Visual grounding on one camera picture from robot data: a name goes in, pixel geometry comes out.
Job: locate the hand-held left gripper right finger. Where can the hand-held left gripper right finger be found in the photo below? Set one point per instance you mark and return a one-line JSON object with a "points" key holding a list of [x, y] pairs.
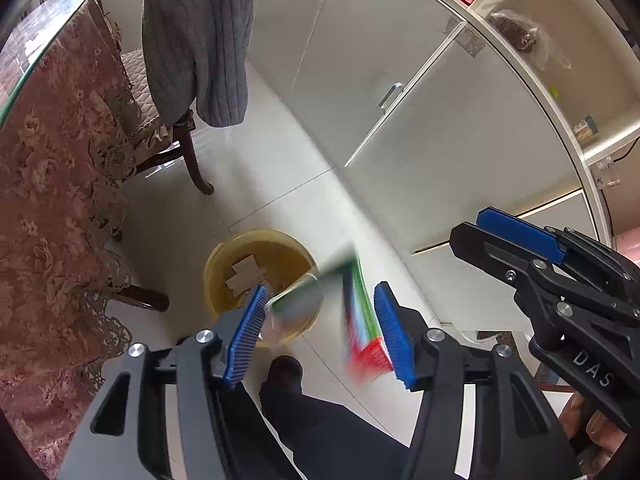
{"points": [[392, 332]]}

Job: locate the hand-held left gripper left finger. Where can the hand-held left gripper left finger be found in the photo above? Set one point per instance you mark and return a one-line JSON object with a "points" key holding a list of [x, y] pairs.
{"points": [[245, 330]]}

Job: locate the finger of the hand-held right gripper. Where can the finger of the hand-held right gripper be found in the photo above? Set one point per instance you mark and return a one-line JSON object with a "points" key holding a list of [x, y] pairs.
{"points": [[520, 232], [495, 257]]}

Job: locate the white cardboard box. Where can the white cardboard box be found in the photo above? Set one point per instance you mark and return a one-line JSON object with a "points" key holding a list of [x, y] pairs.
{"points": [[245, 272]]}

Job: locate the yellow plastic bucket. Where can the yellow plastic bucket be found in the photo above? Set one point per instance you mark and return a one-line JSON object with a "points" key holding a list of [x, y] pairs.
{"points": [[280, 260]]}

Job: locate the person's right hand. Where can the person's right hand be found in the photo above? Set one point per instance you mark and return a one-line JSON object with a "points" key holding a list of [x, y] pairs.
{"points": [[602, 427]]}

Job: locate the person's dark shoe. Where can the person's dark shoe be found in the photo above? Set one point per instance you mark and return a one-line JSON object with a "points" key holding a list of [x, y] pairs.
{"points": [[284, 372]]}

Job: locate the clear plastic packet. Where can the clear plastic packet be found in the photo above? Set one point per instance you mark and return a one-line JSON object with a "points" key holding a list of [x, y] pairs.
{"points": [[605, 172]]}

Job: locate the dark wooden table leg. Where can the dark wooden table leg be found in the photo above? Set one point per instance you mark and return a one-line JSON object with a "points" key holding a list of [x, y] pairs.
{"points": [[145, 300]]}

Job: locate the person's dark trouser leg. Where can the person's dark trouser leg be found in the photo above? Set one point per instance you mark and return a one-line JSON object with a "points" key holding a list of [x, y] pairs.
{"points": [[330, 435]]}

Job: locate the small printed box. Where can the small printed box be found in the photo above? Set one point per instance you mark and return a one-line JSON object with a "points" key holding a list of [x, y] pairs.
{"points": [[585, 129]]}

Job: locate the wooden chair with curved legs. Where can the wooden chair with curved legs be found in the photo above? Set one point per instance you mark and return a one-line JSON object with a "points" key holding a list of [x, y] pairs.
{"points": [[196, 172]]}

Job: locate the clear bag with brown contents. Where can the clear bag with brown contents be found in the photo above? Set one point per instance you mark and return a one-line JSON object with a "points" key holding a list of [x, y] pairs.
{"points": [[522, 32]]}

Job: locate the white cabinet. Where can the white cabinet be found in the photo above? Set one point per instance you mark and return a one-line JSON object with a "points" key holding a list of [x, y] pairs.
{"points": [[400, 35]]}

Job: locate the beige quilted seat cushion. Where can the beige quilted seat cushion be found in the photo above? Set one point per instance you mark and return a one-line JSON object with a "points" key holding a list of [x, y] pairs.
{"points": [[142, 95]]}

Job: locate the grey knitted sweater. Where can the grey knitted sweater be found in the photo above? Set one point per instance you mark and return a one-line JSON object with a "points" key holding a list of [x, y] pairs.
{"points": [[200, 40]]}

